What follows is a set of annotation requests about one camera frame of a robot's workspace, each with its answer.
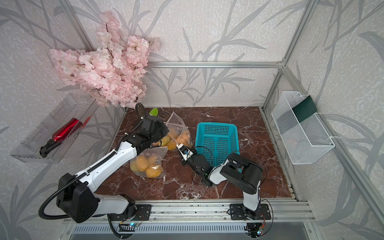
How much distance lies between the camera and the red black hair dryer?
0.59 m

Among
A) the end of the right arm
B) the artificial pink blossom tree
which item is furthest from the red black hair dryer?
the end of the right arm

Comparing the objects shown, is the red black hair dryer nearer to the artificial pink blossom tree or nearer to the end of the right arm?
the artificial pink blossom tree
